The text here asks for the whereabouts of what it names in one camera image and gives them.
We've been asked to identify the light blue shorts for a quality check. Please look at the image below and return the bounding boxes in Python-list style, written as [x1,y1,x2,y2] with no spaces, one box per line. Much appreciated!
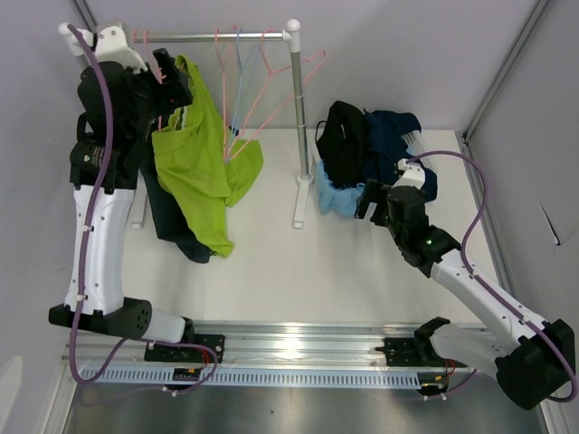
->
[315,161,365,218]

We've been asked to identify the navy blue shorts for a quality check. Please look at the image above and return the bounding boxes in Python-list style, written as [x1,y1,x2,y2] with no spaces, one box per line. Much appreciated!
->
[362,110,422,185]

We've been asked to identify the lime green shorts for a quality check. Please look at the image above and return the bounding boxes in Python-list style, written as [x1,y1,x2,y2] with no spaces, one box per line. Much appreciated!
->
[152,55,263,258]

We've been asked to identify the light blue wire hanger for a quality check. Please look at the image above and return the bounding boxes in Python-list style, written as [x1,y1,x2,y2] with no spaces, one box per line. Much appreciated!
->
[225,29,259,161]

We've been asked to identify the black shorts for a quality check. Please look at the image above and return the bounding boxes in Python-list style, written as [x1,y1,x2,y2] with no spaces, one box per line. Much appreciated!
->
[316,100,365,189]

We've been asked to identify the dark teal shorts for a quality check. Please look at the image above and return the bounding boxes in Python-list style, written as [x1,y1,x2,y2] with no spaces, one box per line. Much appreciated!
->
[139,136,212,264]

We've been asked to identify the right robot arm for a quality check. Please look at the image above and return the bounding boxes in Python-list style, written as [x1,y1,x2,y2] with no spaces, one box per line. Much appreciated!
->
[356,181,578,410]

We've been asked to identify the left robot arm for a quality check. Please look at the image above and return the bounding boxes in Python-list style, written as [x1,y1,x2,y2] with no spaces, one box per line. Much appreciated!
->
[48,48,196,362]

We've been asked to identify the white plastic mesh basket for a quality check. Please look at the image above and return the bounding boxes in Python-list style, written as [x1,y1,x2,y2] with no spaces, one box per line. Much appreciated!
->
[402,130,427,156]

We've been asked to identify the white clothes rack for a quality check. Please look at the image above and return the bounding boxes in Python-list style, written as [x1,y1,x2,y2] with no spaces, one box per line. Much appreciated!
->
[57,18,318,230]

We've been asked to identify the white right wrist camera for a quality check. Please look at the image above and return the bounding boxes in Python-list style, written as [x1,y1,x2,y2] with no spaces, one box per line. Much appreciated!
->
[394,158,426,190]

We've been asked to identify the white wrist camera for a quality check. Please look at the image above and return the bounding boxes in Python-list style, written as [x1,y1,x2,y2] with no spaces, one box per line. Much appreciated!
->
[394,158,426,190]
[94,25,148,74]

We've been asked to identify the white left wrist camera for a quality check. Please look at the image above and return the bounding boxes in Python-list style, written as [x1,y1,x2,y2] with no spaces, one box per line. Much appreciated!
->
[94,25,148,74]

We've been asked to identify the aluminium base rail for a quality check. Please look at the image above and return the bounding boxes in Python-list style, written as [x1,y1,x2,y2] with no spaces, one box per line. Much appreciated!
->
[67,318,555,374]

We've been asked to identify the white slotted cable duct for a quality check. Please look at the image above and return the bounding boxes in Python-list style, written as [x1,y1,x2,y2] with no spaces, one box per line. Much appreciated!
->
[99,366,422,390]

